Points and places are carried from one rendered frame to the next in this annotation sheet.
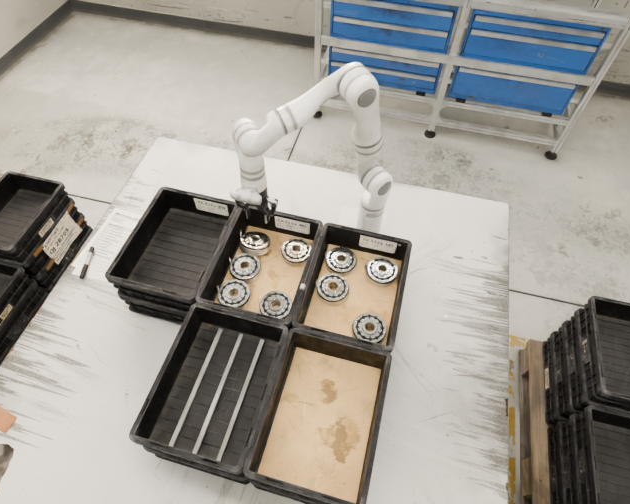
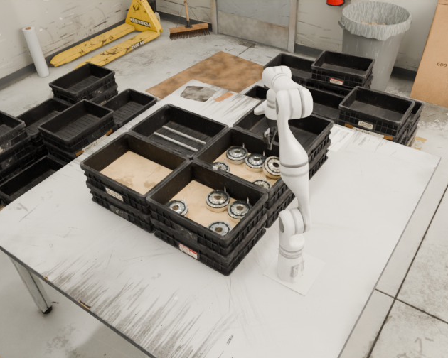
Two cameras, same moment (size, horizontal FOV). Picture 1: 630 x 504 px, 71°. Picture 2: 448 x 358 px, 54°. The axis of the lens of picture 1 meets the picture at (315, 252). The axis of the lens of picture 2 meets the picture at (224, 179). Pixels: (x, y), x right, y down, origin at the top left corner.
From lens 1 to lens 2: 1.80 m
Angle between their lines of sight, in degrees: 69
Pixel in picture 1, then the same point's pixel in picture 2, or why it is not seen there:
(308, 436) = (133, 171)
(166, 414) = (180, 127)
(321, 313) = (203, 193)
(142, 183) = (379, 145)
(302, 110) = (278, 82)
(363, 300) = (201, 218)
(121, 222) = (338, 134)
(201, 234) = not seen: hidden behind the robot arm
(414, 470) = (91, 234)
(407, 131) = not seen: outside the picture
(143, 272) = not seen: hidden behind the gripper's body
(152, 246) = (294, 129)
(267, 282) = (242, 173)
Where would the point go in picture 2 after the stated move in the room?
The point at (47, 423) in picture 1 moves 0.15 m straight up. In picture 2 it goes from (210, 109) to (208, 87)
